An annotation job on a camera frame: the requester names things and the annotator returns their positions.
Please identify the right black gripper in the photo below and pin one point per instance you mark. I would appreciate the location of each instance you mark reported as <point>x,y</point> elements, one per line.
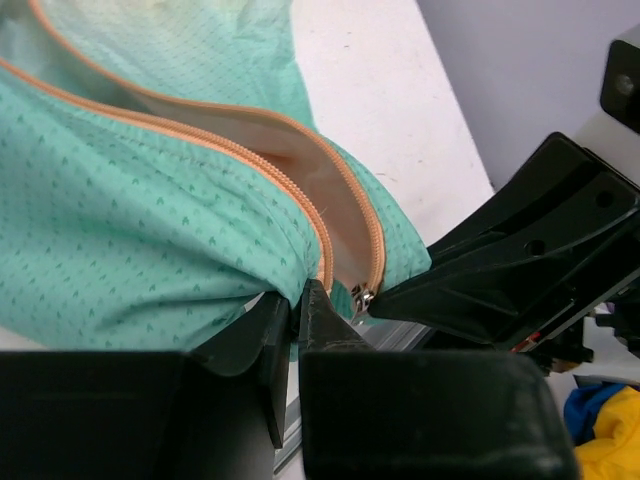
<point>524,270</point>

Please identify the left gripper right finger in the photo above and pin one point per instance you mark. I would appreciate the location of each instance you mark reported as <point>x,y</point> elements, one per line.
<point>460,415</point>

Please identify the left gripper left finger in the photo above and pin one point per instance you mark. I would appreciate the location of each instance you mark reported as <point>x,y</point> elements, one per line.
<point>216,412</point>

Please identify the orange and teal jacket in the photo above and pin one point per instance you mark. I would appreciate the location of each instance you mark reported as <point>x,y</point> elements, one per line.
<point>160,169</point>

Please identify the yellow and blue cloth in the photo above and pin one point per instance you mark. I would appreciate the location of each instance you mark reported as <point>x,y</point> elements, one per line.
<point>603,422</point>

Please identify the aluminium table frame rail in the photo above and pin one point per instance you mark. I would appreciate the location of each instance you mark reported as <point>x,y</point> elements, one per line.
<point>337,395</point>

